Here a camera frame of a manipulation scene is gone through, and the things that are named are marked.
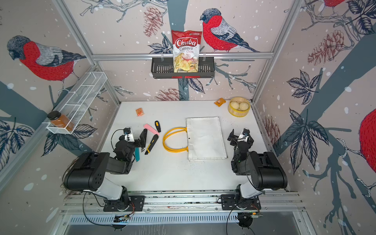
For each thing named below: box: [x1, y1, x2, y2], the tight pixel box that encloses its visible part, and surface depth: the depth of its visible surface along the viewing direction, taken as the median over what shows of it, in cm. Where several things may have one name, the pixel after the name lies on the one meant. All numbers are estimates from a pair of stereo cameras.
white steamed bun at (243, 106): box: [238, 101, 250, 112], surface depth 113 cm
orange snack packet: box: [135, 107, 145, 117], surface depth 116 cm
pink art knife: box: [143, 123, 160, 136], surface depth 106 cm
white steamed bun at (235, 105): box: [230, 101, 240, 110], surface depth 113 cm
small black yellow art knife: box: [154, 120, 162, 133], surface depth 107 cm
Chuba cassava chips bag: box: [171, 29, 203, 73], surface depth 87 cm
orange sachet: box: [213, 97, 227, 108], surface depth 124 cm
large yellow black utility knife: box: [144, 134, 159, 155], surface depth 97 cm
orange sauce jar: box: [47, 110, 75, 132], surface depth 63 cm
